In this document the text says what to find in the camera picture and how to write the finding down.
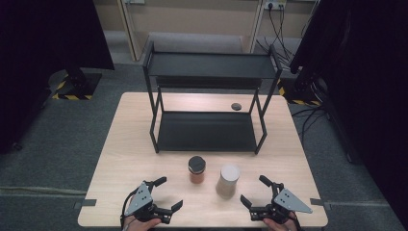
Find person's right hand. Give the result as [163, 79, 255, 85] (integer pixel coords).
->
[263, 211, 299, 231]

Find black curtain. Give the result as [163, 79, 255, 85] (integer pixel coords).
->
[0, 0, 115, 155]
[290, 0, 408, 222]

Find black cables on floor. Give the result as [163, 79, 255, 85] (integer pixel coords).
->
[290, 104, 331, 145]

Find hand-held gripper cable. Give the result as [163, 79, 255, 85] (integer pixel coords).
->
[290, 213, 303, 231]
[119, 188, 140, 229]

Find grey tape strip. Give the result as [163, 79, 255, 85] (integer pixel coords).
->
[72, 198, 97, 210]
[309, 197, 333, 211]

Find white wall power outlet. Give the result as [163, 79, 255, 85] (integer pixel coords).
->
[264, 0, 288, 11]

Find white-lidded jar of beige powder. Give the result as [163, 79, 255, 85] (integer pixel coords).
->
[215, 164, 241, 200]

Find black-lidded jar of orange spice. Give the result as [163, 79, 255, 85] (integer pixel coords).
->
[188, 155, 207, 185]

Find stand base with hazard tape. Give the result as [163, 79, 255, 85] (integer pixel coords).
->
[277, 76, 322, 107]
[47, 68, 103, 101]

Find person's left hand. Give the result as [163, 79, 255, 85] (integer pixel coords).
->
[121, 215, 163, 231]

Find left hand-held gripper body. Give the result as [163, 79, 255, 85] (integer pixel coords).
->
[120, 180, 174, 225]

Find right hand-held gripper cable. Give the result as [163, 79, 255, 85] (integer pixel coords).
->
[290, 213, 303, 231]

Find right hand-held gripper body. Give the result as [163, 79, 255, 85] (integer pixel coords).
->
[248, 182, 314, 225]

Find black power cables at outlet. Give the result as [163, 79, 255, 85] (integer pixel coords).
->
[256, 3, 304, 66]

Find black metal two-tier shelf rack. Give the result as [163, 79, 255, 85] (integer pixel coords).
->
[142, 40, 284, 155]

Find left hand-held gripper cable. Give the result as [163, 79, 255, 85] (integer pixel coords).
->
[119, 188, 140, 229]

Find pale floor cable cover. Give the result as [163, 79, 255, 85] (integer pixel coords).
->
[0, 186, 89, 197]

